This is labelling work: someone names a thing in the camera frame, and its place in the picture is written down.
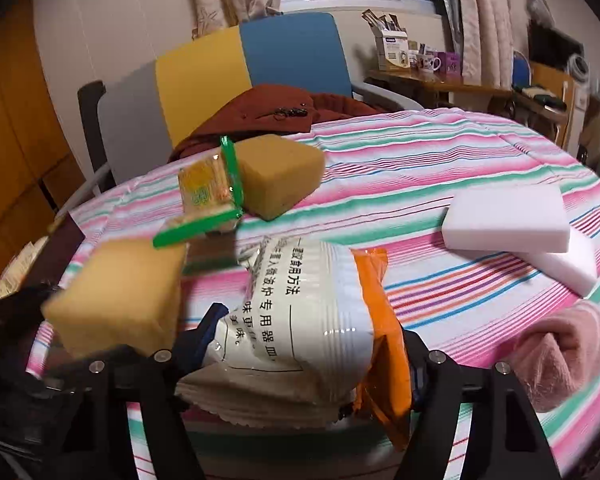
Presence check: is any pink striped sock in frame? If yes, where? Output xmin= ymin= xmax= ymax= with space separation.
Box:
xmin=507 ymin=300 xmax=600 ymax=413

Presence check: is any tan sponge block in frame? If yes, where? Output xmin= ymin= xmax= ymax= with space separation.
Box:
xmin=42 ymin=238 xmax=187 ymax=359
xmin=235 ymin=134 xmax=325 ymax=221

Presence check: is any orange white snack bag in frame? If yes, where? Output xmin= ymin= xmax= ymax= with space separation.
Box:
xmin=176 ymin=236 xmax=412 ymax=451

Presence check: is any white foam block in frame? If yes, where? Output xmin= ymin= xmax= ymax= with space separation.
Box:
xmin=515 ymin=228 xmax=598 ymax=298
xmin=441 ymin=184 xmax=570 ymax=252

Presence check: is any gold metal tin box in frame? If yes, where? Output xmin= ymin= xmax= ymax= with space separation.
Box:
xmin=0 ymin=211 xmax=86 ymax=306

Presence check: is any wooden wardrobe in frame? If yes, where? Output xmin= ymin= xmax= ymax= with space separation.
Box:
xmin=0 ymin=0 xmax=85 ymax=276

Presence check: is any cracker pack flat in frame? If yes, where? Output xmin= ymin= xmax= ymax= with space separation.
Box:
xmin=152 ymin=208 xmax=242 ymax=248

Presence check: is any cracker pack upright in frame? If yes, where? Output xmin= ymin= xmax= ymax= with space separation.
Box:
xmin=178 ymin=136 xmax=244 ymax=218

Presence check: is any grey yellow blue chair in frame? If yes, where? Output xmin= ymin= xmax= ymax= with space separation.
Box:
xmin=59 ymin=12 xmax=420 ymax=214

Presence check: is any black rolled mat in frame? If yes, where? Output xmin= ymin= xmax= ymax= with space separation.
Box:
xmin=76 ymin=80 xmax=107 ymax=171

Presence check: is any wooden side desk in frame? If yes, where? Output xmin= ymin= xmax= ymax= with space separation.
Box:
xmin=365 ymin=70 xmax=513 ymax=112

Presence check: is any dark red jacket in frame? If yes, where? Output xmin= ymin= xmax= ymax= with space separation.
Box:
xmin=169 ymin=84 xmax=386 ymax=162

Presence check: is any small white fan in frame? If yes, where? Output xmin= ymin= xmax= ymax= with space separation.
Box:
xmin=566 ymin=53 xmax=590 ymax=84

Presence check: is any purple box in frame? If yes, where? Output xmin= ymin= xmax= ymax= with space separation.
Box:
xmin=437 ymin=51 xmax=462 ymax=78

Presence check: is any white mug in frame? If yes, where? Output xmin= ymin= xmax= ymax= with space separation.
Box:
xmin=417 ymin=53 xmax=441 ymax=73

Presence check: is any white box with items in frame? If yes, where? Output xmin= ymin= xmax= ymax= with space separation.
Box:
xmin=362 ymin=9 xmax=410 ymax=72

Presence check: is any curtain right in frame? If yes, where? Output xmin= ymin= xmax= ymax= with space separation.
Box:
xmin=442 ymin=0 xmax=514 ymax=89

